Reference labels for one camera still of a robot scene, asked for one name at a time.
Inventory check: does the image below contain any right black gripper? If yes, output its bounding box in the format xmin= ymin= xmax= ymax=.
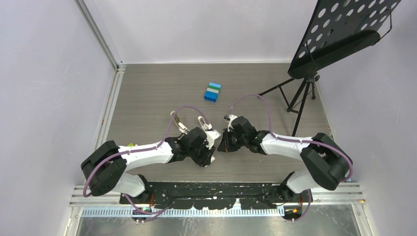
xmin=218 ymin=128 xmax=248 ymax=152

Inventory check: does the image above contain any olive green white stapler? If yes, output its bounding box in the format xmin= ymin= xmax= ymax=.
xmin=170 ymin=111 xmax=190 ymax=134

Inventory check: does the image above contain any small white stapler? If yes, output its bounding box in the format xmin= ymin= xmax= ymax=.
xmin=198 ymin=116 xmax=212 ymax=131

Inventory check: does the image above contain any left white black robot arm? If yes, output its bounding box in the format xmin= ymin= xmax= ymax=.
xmin=81 ymin=127 xmax=220 ymax=204

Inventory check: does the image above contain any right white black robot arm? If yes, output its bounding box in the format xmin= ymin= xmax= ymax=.
xmin=218 ymin=115 xmax=353 ymax=202

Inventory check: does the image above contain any blue green toy brick stack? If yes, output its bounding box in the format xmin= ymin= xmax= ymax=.
xmin=204 ymin=83 xmax=221 ymax=102

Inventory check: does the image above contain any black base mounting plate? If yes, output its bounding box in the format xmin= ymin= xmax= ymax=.
xmin=119 ymin=181 xmax=313 ymax=211

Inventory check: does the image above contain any black music stand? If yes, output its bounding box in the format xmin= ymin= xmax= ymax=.
xmin=260 ymin=0 xmax=400 ymax=136

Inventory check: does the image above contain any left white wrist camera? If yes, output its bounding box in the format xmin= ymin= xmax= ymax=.
xmin=205 ymin=130 xmax=221 ymax=148

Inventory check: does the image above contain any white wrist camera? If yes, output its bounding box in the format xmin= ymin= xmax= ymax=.
xmin=205 ymin=130 xmax=221 ymax=148
xmin=224 ymin=114 xmax=237 ymax=131

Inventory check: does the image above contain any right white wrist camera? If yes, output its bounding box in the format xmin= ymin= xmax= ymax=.
xmin=224 ymin=114 xmax=237 ymax=131

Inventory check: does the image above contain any aluminium frame rail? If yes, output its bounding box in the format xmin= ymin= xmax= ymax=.
xmin=66 ymin=0 xmax=126 ymax=236

